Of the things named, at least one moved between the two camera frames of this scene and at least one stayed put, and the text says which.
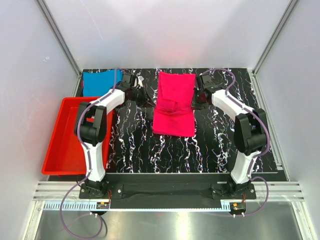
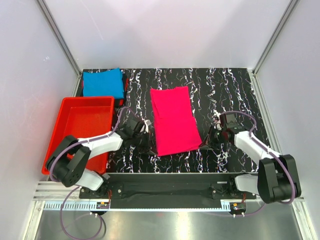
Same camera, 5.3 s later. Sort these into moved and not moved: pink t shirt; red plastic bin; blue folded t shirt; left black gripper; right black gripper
Moved: left black gripper; pink t shirt; right black gripper
Not moved: red plastic bin; blue folded t shirt
